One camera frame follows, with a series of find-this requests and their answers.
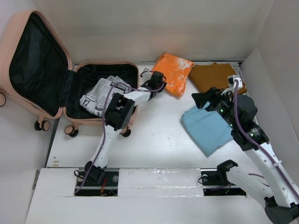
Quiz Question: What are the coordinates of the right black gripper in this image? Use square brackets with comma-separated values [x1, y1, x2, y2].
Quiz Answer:
[191, 86, 239, 129]

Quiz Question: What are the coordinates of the mustard brown cloth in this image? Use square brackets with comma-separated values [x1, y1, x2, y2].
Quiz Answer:
[188, 63, 238, 92]

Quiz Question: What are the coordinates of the orange white cloth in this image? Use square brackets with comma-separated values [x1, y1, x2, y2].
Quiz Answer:
[152, 53, 194, 98]

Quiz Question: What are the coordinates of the light blue cloth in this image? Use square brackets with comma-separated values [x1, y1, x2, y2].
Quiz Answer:
[181, 104, 233, 157]

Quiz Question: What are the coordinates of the newspaper print cloth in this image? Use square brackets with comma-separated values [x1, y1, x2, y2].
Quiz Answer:
[79, 76, 131, 118]

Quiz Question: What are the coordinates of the pink hard-shell suitcase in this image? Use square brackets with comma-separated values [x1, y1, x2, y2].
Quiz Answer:
[0, 10, 139, 137]

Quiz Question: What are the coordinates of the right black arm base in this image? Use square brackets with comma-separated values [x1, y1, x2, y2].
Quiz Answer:
[198, 160, 247, 196]

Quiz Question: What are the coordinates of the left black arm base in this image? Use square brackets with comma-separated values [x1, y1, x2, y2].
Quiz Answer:
[74, 162, 120, 197]

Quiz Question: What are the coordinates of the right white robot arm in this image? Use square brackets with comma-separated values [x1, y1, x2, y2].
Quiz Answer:
[192, 87, 299, 224]

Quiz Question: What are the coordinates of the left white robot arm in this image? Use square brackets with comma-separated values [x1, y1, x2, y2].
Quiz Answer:
[85, 71, 166, 185]

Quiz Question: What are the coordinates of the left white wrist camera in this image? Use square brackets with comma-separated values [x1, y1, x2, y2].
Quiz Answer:
[140, 68, 153, 79]

